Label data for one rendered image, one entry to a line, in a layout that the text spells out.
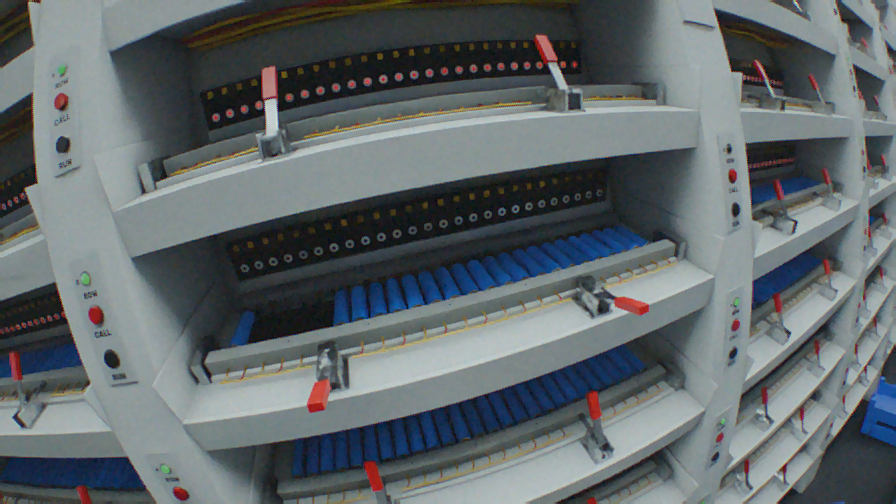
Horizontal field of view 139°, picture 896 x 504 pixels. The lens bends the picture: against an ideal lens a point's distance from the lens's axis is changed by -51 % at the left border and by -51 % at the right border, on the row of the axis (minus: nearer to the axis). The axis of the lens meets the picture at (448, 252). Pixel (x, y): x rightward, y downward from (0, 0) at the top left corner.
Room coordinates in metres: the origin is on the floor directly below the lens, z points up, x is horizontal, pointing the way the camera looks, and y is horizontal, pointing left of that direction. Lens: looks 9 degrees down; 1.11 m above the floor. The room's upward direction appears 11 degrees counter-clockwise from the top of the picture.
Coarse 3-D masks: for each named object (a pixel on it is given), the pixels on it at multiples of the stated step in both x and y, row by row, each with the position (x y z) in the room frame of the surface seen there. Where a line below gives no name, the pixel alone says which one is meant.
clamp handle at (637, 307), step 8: (600, 288) 0.31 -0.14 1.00; (600, 296) 0.30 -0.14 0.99; (608, 296) 0.29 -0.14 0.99; (616, 296) 0.28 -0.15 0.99; (624, 296) 0.27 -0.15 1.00; (616, 304) 0.27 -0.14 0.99; (624, 304) 0.26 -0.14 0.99; (632, 304) 0.25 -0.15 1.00; (640, 304) 0.25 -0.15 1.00; (648, 304) 0.24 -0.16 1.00; (632, 312) 0.25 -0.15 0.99; (640, 312) 0.24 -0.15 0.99
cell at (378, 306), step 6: (372, 288) 0.38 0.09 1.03; (378, 288) 0.38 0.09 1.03; (372, 294) 0.37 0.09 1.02; (378, 294) 0.36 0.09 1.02; (372, 300) 0.35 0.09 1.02; (378, 300) 0.35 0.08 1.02; (384, 300) 0.36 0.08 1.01; (372, 306) 0.34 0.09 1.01; (378, 306) 0.34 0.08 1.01; (384, 306) 0.35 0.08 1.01; (372, 312) 0.34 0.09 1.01; (378, 312) 0.33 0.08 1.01; (384, 312) 0.33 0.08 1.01
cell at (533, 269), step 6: (516, 252) 0.42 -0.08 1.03; (522, 252) 0.41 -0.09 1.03; (516, 258) 0.41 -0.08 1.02; (522, 258) 0.40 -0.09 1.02; (528, 258) 0.40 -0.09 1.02; (522, 264) 0.39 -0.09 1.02; (528, 264) 0.39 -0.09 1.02; (534, 264) 0.38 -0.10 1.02; (528, 270) 0.38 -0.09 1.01; (534, 270) 0.37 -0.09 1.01; (540, 270) 0.37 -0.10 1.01; (534, 276) 0.37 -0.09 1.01
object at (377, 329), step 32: (608, 256) 0.37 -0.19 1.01; (640, 256) 0.36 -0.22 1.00; (672, 256) 0.37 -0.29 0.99; (512, 288) 0.33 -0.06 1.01; (544, 288) 0.33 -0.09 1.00; (384, 320) 0.31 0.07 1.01; (416, 320) 0.31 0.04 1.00; (448, 320) 0.32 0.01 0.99; (224, 352) 0.28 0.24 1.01; (256, 352) 0.28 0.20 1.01; (288, 352) 0.29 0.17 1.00
